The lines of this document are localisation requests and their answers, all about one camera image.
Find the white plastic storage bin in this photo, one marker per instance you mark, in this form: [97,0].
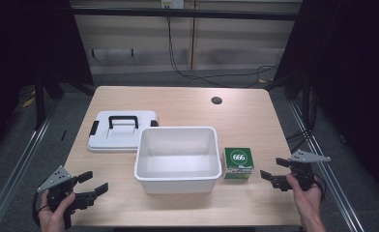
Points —
[178,158]

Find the person's right hand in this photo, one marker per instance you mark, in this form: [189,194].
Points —
[308,201]

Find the yellow floor tape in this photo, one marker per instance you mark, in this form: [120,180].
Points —
[28,102]

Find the black horizontal bar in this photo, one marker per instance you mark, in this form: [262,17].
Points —
[184,13]

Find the black table grommet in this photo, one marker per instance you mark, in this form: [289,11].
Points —
[216,100]

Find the green box with white circle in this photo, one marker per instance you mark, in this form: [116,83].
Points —
[239,162]

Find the black stand post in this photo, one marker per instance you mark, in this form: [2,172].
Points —
[39,103]

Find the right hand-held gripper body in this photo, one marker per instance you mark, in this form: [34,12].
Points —
[306,157]

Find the white wall outlet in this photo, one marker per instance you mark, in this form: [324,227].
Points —
[172,3]

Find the metal floor rail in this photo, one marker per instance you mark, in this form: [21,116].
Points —
[20,161]
[326,174]

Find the person's left hand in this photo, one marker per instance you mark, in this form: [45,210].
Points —
[52,217]

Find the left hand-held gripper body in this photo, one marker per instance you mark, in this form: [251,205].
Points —
[56,180]

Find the black curtain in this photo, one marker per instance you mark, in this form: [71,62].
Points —
[23,58]
[355,80]

